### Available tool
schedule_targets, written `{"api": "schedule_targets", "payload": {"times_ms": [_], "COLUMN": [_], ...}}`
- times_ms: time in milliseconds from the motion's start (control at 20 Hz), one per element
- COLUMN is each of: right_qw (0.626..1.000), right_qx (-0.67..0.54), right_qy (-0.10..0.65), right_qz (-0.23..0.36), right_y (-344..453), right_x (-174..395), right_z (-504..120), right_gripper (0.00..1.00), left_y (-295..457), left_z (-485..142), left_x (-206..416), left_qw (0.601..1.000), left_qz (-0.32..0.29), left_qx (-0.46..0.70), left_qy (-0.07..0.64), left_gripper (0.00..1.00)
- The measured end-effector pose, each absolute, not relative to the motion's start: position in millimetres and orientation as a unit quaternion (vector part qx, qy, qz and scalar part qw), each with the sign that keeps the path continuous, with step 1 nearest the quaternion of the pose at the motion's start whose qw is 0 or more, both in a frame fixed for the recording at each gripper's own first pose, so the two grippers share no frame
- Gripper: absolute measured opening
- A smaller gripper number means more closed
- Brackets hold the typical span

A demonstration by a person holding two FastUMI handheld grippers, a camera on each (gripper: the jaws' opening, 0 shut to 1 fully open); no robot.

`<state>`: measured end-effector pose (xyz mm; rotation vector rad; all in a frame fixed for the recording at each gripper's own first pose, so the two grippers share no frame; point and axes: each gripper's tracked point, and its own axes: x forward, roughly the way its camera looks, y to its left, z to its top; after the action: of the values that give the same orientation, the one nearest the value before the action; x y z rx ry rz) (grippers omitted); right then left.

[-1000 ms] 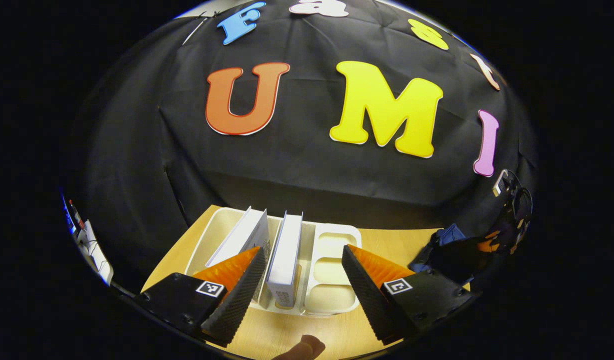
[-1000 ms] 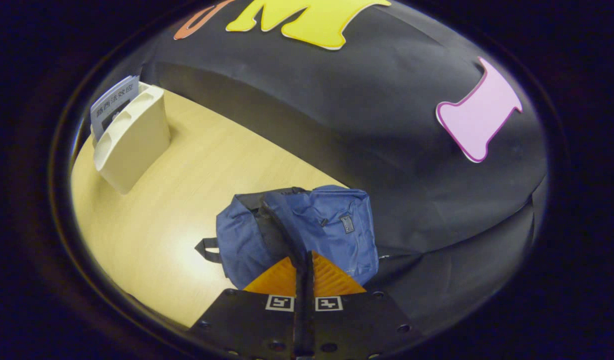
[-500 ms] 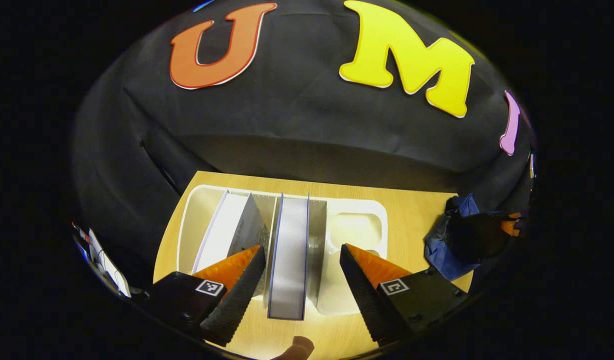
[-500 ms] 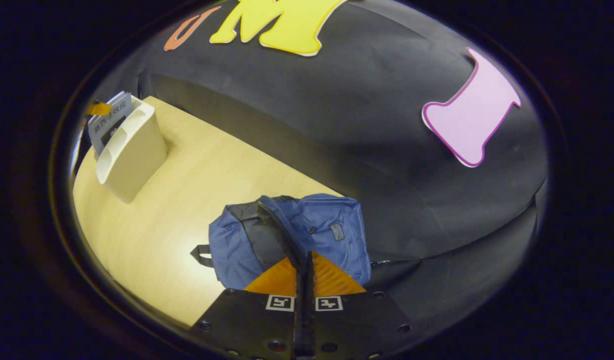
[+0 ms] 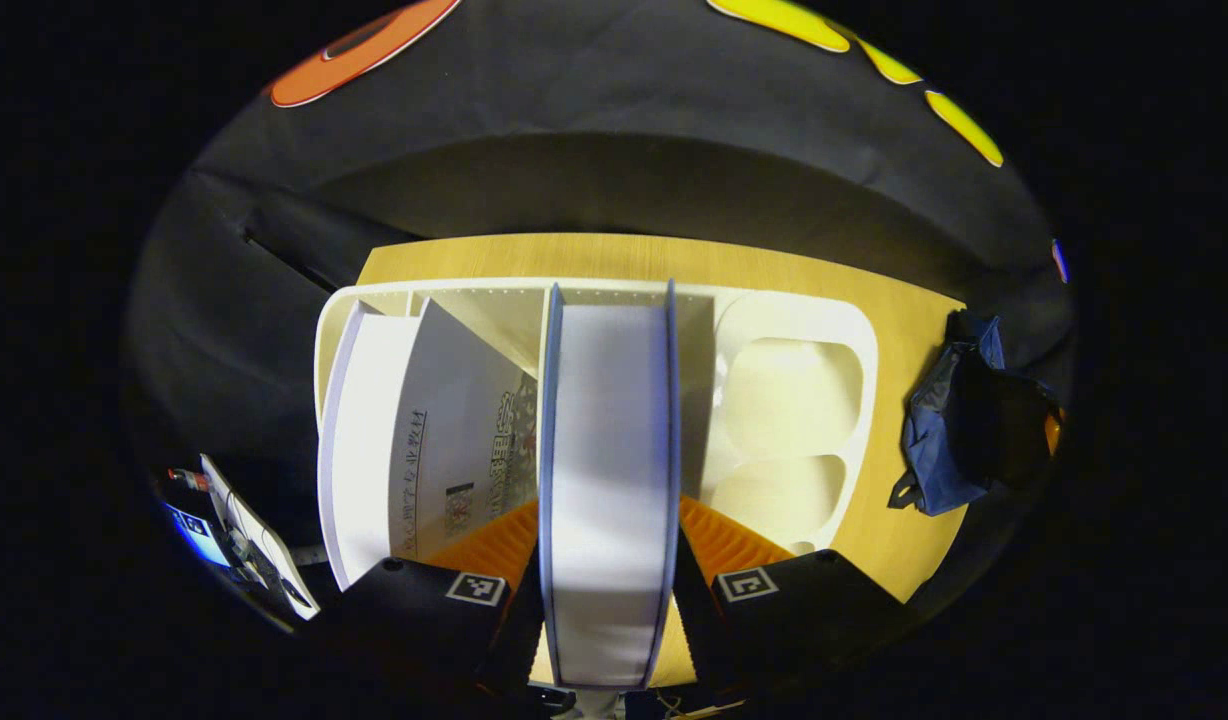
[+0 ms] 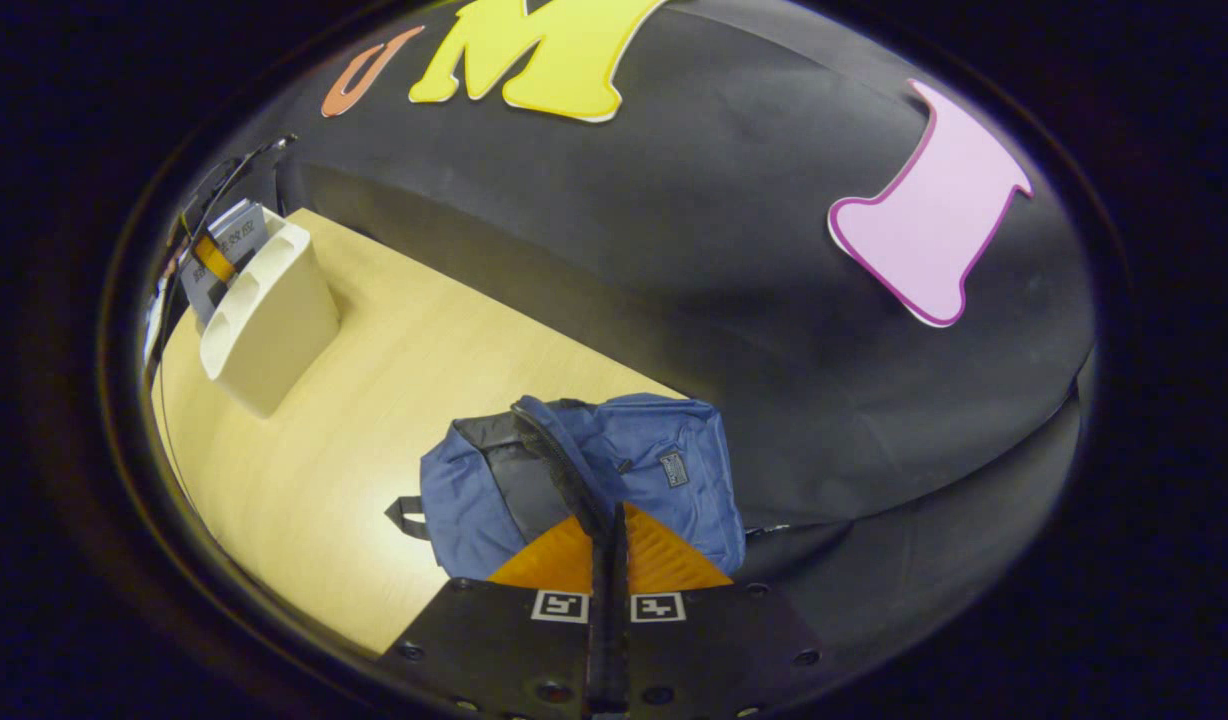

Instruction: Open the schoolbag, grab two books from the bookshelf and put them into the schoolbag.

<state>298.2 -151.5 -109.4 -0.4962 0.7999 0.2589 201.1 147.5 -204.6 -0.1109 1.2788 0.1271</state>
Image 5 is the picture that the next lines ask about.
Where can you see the blue schoolbag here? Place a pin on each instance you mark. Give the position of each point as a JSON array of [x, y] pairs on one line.
[[934, 440]]

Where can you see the white panel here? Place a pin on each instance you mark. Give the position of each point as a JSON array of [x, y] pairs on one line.
[[264, 545]]

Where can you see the small red object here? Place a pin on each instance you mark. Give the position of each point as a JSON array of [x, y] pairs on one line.
[[189, 479]]

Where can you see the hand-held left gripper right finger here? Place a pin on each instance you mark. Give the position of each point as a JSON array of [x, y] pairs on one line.
[[814, 610]]

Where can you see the blue cover book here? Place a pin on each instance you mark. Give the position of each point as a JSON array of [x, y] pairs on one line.
[[609, 450]]

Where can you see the black backdrop cloth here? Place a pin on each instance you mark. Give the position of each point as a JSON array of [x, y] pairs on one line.
[[614, 180]]

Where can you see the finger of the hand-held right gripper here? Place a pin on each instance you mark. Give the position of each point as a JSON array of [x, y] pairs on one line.
[[1053, 432]]

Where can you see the plain white book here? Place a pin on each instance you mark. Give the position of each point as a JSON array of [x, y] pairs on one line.
[[359, 450]]

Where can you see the white bookshelf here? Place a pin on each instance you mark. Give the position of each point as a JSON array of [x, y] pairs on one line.
[[789, 400]]

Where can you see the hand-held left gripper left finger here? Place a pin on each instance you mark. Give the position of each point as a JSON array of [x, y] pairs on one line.
[[414, 610]]

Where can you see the white book printed cover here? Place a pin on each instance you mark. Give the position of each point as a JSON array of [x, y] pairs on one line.
[[454, 420]]

